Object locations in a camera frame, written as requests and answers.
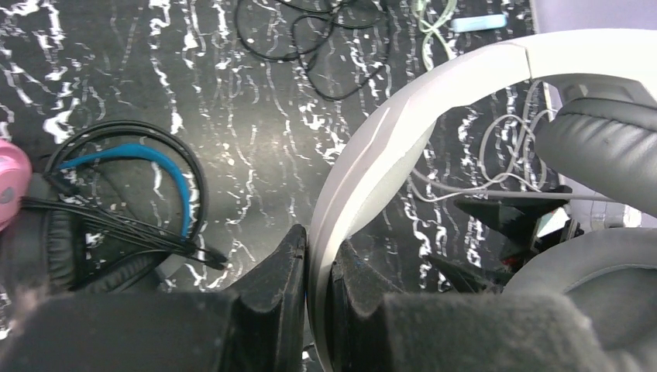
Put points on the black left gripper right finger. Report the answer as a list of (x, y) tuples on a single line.
[(530, 326)]

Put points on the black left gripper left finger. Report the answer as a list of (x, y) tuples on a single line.
[(256, 324)]

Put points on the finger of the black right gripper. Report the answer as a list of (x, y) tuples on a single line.
[(517, 219), (465, 279)]

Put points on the white headphones with cable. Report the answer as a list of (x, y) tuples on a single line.
[(596, 63)]

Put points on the black blue headphones with cable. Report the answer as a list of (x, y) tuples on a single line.
[(115, 207)]

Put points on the pink headphones with cable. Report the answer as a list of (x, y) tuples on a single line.
[(16, 171)]

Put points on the light blue marker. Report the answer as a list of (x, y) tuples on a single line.
[(479, 23)]

